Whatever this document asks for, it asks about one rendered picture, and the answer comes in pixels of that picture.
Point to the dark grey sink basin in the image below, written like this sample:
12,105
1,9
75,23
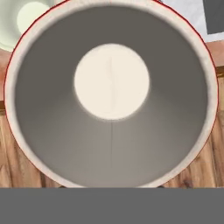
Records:
214,16

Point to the pale green bowl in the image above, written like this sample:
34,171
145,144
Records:
11,20

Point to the red mug with white interior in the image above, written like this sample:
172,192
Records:
111,81

